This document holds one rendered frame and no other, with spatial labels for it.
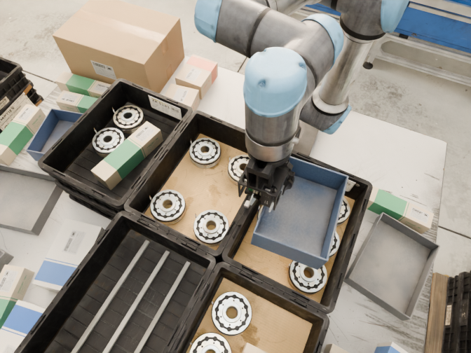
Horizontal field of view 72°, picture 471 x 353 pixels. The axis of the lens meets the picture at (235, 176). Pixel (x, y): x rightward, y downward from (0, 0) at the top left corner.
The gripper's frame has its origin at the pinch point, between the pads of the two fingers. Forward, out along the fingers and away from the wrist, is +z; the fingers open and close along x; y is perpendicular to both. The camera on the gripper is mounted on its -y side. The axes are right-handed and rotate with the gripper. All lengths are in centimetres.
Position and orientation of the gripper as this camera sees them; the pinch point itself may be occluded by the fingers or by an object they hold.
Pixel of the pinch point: (268, 194)
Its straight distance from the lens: 69.0
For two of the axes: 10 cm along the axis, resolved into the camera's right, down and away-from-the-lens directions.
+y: -4.2, 7.8, -4.6
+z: 0.4, 5.2, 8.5
